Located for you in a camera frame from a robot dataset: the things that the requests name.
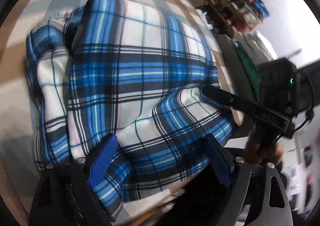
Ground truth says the white folded garment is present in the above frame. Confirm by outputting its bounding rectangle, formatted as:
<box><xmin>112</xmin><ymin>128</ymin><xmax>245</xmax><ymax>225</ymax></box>
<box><xmin>243</xmin><ymin>31</ymin><xmax>278</xmax><ymax>61</ymax></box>

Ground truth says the blue white plaid shirt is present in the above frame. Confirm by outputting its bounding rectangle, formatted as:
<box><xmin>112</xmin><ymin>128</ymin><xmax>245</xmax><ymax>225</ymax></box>
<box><xmin>26</xmin><ymin>0</ymin><xmax>236</xmax><ymax>221</ymax></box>

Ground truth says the grey folded garment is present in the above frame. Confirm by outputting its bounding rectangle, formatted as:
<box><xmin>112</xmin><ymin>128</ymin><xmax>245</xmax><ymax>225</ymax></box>
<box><xmin>216</xmin><ymin>35</ymin><xmax>252</xmax><ymax>95</ymax></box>

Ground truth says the checkered brown blue bedsheet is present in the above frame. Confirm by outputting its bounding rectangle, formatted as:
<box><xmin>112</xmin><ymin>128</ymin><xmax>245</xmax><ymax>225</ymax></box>
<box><xmin>1</xmin><ymin>0</ymin><xmax>233</xmax><ymax>225</ymax></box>

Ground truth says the wooden shoe rack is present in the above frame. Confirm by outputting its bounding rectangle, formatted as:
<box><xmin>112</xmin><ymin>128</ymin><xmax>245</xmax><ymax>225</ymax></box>
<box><xmin>203</xmin><ymin>0</ymin><xmax>270</xmax><ymax>37</ymax></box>

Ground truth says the green folded garment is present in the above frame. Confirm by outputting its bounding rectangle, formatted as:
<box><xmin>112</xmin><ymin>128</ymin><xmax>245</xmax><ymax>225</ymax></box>
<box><xmin>235</xmin><ymin>42</ymin><xmax>260</xmax><ymax>100</ymax></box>

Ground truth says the person's hand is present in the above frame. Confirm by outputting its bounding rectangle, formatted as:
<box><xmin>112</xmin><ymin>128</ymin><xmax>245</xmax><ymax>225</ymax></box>
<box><xmin>242</xmin><ymin>129</ymin><xmax>284</xmax><ymax>165</ymax></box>

